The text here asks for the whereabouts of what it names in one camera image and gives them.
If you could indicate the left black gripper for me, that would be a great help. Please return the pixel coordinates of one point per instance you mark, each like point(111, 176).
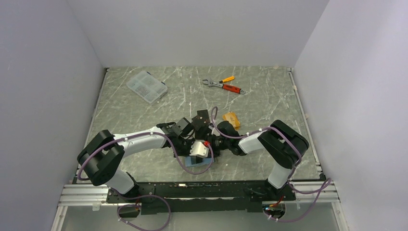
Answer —
point(190, 142)

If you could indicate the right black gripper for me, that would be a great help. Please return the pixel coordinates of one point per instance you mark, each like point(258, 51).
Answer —
point(210, 137)

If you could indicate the grey card holder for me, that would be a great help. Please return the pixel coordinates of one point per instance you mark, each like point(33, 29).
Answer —
point(199, 162)

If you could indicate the black card wallet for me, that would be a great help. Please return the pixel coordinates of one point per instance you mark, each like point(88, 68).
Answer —
point(201, 120)

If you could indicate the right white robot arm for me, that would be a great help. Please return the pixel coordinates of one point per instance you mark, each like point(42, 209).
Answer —
point(285, 145)

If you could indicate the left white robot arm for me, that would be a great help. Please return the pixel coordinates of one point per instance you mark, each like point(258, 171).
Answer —
point(101, 158)

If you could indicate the red adjustable wrench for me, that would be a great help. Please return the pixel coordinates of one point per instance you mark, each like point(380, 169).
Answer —
point(228, 87)

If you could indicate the clear plastic organizer box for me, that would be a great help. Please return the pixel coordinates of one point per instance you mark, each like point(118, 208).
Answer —
point(147, 87)

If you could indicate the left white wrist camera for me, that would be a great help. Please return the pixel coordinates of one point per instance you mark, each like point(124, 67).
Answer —
point(199, 149)

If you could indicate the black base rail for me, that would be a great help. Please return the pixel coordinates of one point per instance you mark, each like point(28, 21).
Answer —
point(203, 196)

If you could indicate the orange handled pliers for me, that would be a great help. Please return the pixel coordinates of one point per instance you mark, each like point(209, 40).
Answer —
point(220, 82)

